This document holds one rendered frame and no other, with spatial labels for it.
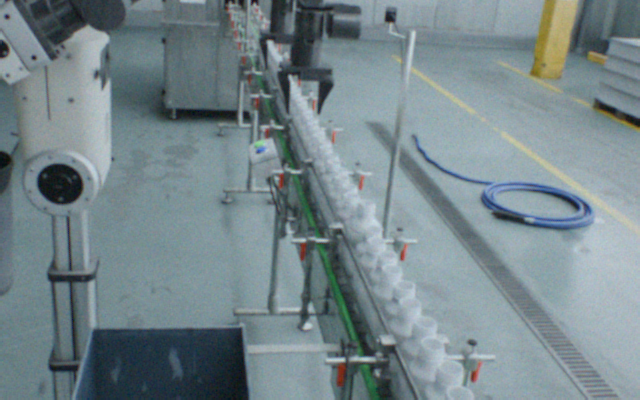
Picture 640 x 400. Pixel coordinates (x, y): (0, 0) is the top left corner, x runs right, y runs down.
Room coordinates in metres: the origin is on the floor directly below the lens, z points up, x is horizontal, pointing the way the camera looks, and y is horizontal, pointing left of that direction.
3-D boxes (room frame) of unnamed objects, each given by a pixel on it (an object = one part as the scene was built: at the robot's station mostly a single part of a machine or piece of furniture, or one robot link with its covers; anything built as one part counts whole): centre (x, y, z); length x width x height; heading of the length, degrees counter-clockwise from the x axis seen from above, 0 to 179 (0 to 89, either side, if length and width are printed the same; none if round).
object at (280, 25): (1.76, 0.10, 1.50); 0.10 x 0.07 x 0.07; 99
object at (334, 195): (1.58, -0.08, 1.08); 0.06 x 0.06 x 0.17
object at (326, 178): (1.69, -0.06, 1.08); 0.06 x 0.06 x 0.17
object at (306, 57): (1.32, 0.02, 1.50); 0.10 x 0.07 x 0.07; 101
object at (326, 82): (1.33, 0.00, 1.43); 0.07 x 0.07 x 0.09; 11
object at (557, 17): (9.79, -3.30, 0.55); 0.40 x 0.40 x 1.10; 10
